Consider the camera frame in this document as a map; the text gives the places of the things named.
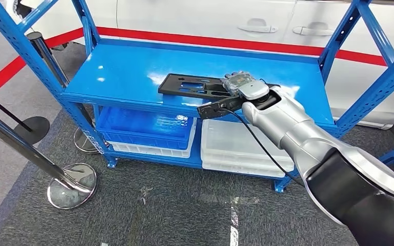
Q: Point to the black plastic panel part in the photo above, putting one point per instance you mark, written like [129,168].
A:
[169,86]

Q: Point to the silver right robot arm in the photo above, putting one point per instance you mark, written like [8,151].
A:
[302,135]

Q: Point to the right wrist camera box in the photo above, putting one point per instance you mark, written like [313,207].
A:
[210,110]

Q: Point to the red barrier belt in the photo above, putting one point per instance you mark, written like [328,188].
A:
[0,78]
[217,41]

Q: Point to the blue metal shelf rack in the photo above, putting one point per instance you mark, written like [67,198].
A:
[132,68]

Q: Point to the blue plastic bin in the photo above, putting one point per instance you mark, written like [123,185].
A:
[132,130]

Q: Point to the white car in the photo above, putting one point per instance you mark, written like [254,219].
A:
[200,17]

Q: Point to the translucent white plastic tray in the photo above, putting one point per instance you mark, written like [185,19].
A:
[231,142]
[237,169]

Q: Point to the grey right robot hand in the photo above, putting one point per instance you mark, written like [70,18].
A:
[237,80]

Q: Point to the black stanchion with disc base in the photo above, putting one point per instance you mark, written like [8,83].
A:
[30,130]

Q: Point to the chrome stanchion post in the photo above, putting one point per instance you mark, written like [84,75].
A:
[20,146]
[47,57]

